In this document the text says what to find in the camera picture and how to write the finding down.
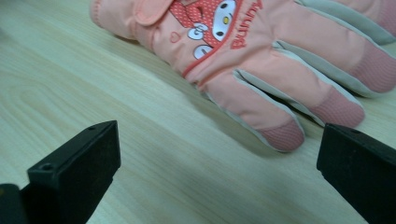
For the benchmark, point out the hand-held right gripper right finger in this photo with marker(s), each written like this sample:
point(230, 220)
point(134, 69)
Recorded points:
point(364, 174)

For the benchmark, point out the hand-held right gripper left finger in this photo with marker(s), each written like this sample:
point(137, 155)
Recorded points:
point(77, 174)

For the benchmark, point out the pink winter glove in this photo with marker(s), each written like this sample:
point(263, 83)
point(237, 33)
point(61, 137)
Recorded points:
point(264, 62)

